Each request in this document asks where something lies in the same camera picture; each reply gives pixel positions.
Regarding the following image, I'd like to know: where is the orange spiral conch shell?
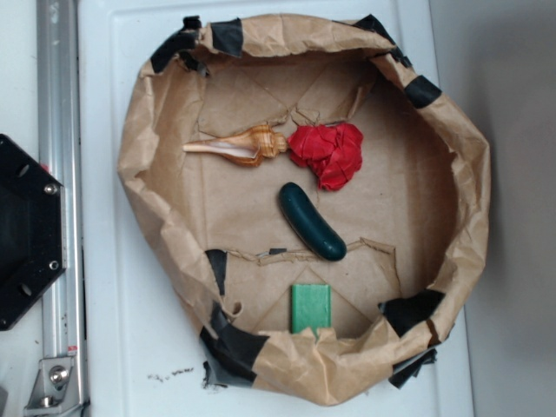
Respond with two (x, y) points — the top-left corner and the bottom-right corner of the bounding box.
(182, 125), (289, 167)

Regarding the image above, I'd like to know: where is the dark green toy cucumber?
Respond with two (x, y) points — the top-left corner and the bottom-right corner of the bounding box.
(278, 182), (348, 261)

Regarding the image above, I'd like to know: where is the crumpled red paper ball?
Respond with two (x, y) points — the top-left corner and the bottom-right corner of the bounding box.
(288, 122), (363, 191)

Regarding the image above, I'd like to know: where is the green rectangular block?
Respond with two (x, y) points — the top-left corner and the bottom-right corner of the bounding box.
(291, 284), (332, 334)

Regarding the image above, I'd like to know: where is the brown paper bag bin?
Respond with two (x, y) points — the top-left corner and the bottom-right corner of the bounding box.
(117, 14), (491, 406)

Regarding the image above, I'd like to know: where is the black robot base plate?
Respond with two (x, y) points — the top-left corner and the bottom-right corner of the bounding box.
(1, 135), (65, 331)

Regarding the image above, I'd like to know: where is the aluminium extrusion rail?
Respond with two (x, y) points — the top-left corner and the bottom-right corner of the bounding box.
(36, 0), (88, 361)

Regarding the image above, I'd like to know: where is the metal corner bracket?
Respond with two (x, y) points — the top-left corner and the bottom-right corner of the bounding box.
(23, 356), (89, 416)

